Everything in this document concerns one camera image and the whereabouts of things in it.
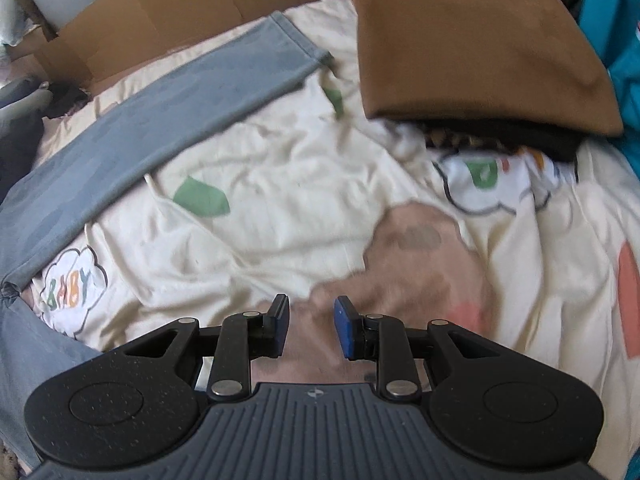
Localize small black cloth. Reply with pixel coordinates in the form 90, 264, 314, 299
47, 82, 93, 117

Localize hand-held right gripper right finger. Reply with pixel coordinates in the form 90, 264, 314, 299
334, 296, 506, 403

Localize cream bear print bedsheet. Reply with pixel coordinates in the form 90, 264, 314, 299
30, 0, 640, 480

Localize brown folded cloth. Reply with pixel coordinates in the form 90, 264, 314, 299
346, 0, 625, 137

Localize teal printed blanket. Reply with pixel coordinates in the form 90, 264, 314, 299
575, 0, 640, 181

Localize blue denim pants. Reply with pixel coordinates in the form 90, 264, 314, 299
0, 11, 335, 471

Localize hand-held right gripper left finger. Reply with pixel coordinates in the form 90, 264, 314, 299
122, 294, 291, 403

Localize brown cardboard sheet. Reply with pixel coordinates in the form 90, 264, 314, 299
30, 0, 351, 96

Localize grey neck pillow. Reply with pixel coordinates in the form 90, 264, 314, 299
0, 77, 53, 126

